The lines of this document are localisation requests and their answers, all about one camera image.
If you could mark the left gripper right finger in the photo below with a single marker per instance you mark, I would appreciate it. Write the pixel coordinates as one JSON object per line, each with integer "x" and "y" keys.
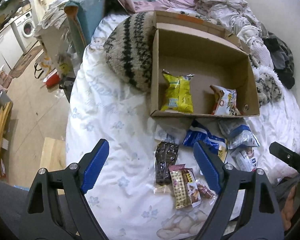
{"x": 259, "y": 217}

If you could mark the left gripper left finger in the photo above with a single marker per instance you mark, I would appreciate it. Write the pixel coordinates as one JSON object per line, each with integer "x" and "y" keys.
{"x": 44, "y": 218}

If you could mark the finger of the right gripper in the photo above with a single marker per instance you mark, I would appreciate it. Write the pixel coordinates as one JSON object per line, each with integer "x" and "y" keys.
{"x": 289, "y": 157}

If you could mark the small brown candy packet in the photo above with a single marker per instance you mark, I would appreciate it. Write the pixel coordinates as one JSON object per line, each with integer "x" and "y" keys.
{"x": 205, "y": 192}

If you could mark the white blue snack bag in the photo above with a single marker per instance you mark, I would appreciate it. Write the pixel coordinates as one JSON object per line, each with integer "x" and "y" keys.
{"x": 237, "y": 133}

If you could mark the beige patterned wafer bar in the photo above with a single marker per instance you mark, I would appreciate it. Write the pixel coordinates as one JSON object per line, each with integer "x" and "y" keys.
{"x": 184, "y": 186}

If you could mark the white colourful chips bag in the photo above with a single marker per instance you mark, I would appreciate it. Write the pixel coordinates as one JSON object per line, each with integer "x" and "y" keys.
{"x": 225, "y": 101}

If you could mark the dark brown snack packet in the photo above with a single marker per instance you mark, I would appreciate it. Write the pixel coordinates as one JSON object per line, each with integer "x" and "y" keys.
{"x": 166, "y": 154}

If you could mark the yellow snack bag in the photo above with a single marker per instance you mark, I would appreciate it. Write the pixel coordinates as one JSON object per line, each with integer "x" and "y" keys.
{"x": 177, "y": 96}

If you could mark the person's right hand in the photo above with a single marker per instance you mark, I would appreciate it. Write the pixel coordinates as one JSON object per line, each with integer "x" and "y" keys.
{"x": 288, "y": 210}

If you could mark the white bear print bedsheet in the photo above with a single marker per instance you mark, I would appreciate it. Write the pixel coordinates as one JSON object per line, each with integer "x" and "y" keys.
{"x": 123, "y": 201}

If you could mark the dark clothes pile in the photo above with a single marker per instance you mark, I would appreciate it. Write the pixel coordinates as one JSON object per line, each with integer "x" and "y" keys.
{"x": 282, "y": 58}

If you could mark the red container on floor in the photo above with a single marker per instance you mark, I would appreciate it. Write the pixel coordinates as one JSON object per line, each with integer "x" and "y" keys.
{"x": 52, "y": 79}

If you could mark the brown cardboard box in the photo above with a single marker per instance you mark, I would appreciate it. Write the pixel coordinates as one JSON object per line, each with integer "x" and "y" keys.
{"x": 188, "y": 45}

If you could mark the brown floor mat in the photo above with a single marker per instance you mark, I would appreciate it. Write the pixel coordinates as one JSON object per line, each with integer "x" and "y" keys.
{"x": 24, "y": 61}

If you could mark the white floral crumpled duvet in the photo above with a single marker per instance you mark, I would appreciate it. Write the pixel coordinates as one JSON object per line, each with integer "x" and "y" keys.
{"x": 237, "y": 17}

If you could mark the white kitchen cabinet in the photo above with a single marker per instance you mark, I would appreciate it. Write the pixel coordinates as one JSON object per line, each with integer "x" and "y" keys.
{"x": 10, "y": 50}

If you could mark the white washing machine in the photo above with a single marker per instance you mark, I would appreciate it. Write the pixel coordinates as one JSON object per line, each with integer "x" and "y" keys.
{"x": 23, "y": 27}

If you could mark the pink bedding pile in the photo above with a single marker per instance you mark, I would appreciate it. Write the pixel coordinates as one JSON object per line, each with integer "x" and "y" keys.
{"x": 132, "y": 7}

